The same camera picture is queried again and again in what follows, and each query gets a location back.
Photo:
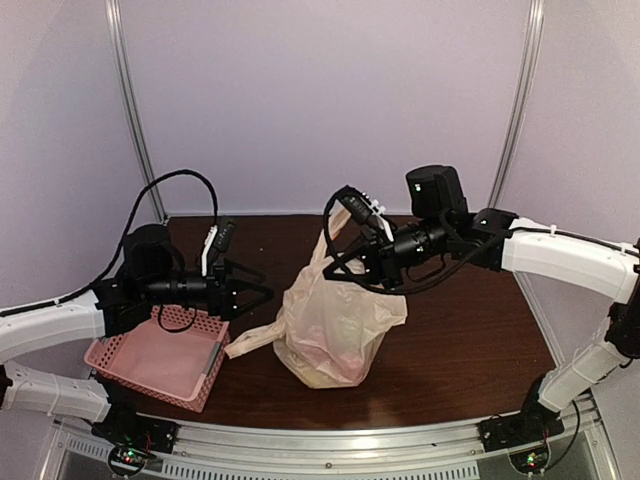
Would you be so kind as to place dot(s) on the aluminium frame post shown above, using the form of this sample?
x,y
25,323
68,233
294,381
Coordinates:
x,y
118,41
528,65

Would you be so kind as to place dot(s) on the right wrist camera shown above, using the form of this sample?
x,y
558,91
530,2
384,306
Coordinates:
x,y
366,211

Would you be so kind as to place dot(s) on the front aluminium rail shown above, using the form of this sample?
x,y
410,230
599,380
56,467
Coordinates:
x,y
451,450

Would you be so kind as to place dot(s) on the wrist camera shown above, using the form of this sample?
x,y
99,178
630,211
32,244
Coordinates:
x,y
366,211
217,241

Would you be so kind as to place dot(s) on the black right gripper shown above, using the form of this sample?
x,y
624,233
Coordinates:
x,y
377,248

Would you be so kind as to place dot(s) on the beige plastic bag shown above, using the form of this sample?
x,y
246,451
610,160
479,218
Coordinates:
x,y
327,333

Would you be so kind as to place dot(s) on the right aluminium frame post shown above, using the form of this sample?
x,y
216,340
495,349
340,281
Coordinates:
x,y
528,65

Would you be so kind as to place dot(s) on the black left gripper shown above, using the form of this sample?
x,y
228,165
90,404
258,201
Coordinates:
x,y
226,296

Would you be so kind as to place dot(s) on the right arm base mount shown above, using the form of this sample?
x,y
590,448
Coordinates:
x,y
525,434

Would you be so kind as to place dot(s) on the pink perforated plastic basket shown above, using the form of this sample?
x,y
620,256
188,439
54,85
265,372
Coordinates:
x,y
173,357

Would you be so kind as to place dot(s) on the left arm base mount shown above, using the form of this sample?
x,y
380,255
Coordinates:
x,y
136,439

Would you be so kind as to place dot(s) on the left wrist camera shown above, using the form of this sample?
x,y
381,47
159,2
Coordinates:
x,y
217,241

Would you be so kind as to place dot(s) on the left aluminium frame post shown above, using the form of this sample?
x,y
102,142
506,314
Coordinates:
x,y
118,41

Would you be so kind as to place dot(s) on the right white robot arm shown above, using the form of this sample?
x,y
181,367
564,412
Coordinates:
x,y
446,235

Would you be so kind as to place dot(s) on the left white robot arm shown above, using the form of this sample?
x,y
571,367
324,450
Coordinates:
x,y
151,279

